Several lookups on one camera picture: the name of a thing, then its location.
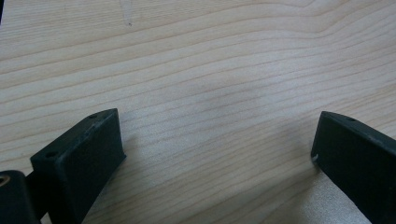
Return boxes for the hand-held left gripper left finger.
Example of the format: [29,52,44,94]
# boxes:
[29,107,127,224]

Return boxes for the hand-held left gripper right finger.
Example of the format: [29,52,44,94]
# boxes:
[310,110,396,224]

